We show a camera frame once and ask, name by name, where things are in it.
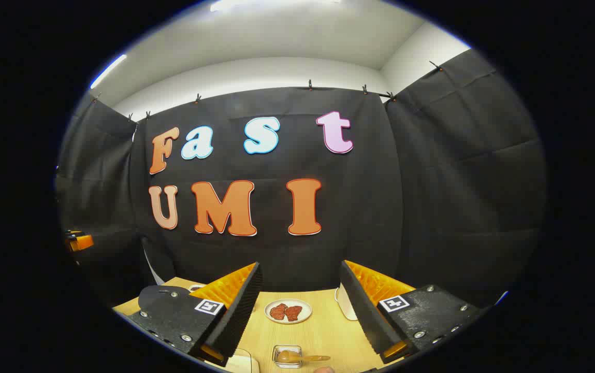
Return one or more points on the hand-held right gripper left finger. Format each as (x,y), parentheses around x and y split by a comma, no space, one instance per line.
(235,311)

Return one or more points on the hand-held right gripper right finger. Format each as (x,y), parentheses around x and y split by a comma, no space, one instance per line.
(364,305)

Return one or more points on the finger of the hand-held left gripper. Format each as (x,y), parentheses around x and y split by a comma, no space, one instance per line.
(82,243)

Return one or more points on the white rice container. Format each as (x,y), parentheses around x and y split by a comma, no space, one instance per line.
(240,361)

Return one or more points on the black and silver rice cooker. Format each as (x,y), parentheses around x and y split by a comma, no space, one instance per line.
(160,296)

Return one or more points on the wooden spoon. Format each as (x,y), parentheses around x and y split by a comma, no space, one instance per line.
(307,358)

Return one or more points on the white toaster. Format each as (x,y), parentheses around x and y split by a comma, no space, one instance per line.
(346,305)

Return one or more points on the red meat piece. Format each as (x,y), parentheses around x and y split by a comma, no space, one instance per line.
(293,312)
(278,311)

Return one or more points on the white divided sauce dish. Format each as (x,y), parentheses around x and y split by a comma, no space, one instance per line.
(196,286)

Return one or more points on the white plate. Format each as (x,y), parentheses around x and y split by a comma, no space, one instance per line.
(305,316)

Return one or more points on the black backdrop cloth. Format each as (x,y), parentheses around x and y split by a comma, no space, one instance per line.
(432,207)

